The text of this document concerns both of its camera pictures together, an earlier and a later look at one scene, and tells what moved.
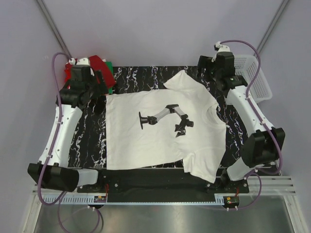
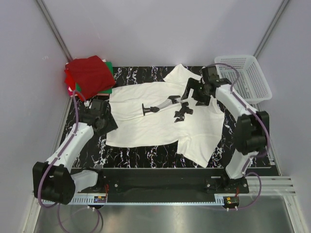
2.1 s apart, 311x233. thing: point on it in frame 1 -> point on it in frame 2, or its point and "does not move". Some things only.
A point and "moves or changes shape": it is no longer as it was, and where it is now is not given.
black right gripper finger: (206, 68) -> (192, 83)
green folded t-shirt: (109, 64) does not move
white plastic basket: (247, 66) does not move
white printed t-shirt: (184, 122) moves or changes shape
